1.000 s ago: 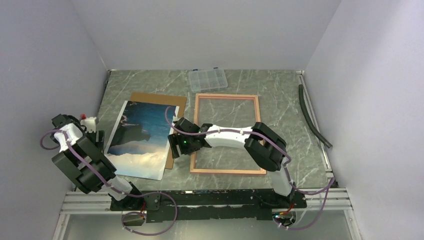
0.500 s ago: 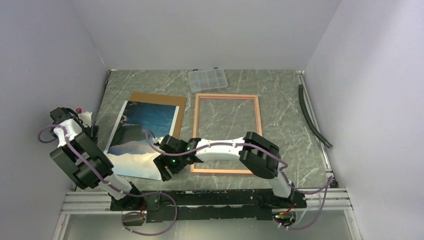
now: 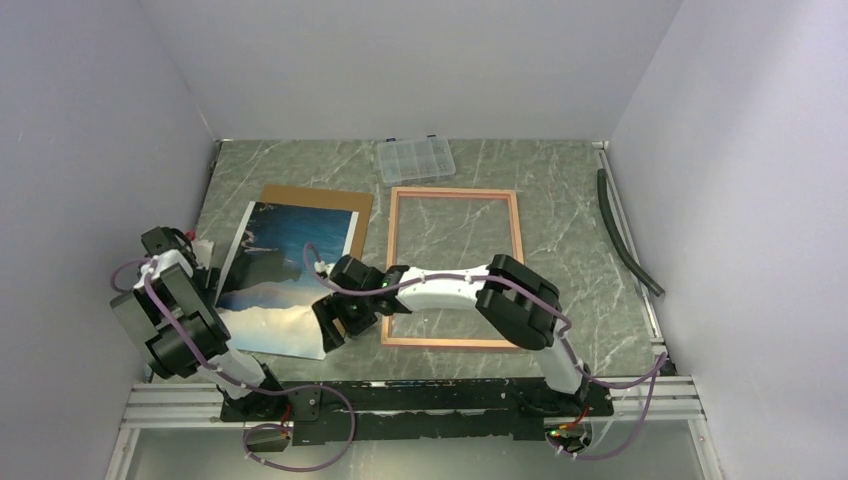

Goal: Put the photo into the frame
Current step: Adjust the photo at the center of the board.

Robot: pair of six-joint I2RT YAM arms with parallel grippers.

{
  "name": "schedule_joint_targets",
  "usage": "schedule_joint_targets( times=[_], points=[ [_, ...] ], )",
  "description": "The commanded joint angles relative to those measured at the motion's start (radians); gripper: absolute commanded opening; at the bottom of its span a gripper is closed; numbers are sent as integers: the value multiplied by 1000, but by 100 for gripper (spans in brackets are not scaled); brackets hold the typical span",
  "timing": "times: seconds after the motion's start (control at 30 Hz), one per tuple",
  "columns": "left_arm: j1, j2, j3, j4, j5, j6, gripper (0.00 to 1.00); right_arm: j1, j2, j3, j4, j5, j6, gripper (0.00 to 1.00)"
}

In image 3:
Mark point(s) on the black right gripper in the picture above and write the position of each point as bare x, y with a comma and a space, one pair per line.
328, 309

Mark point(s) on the sea and cloud photo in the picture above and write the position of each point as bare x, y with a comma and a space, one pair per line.
266, 294

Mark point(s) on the brown backing board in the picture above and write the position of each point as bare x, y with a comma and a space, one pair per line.
329, 199

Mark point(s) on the clear acrylic sheet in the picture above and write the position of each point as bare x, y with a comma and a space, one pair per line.
448, 234

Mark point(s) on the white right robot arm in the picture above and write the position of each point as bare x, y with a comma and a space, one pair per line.
521, 305

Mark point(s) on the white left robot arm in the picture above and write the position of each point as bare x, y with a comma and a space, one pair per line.
164, 304

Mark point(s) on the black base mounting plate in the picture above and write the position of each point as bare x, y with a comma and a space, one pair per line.
519, 408

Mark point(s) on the clear plastic organizer box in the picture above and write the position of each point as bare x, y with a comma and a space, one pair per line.
407, 162

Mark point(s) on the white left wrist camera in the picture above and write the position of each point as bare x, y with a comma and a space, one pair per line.
202, 249

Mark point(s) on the aluminium rail frame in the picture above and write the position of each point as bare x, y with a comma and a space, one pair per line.
563, 238

